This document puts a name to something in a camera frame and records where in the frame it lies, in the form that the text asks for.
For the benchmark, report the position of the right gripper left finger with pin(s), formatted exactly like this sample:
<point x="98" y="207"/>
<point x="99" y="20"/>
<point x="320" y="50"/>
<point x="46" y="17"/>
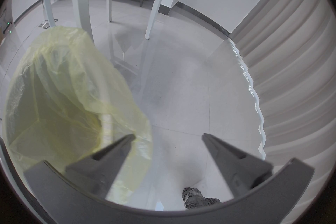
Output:
<point x="102" y="170"/>

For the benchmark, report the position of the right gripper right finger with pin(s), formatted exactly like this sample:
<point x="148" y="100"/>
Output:
<point x="236" y="170"/>

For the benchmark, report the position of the black plastic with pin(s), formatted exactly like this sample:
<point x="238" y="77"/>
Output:
<point x="196" y="200"/>

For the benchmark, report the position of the yellow plastic bag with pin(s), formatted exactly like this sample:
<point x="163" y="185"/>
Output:
<point x="78" y="86"/>

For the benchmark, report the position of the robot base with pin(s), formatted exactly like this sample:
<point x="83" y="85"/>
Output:
<point x="6" y="26"/>

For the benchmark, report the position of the white trash bin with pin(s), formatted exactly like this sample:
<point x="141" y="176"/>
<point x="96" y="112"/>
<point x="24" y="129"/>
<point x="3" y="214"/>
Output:
<point x="52" y="125"/>

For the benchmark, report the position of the beige curtain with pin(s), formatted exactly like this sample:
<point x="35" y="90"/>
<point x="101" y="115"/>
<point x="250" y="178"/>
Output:
<point x="288" y="60"/>

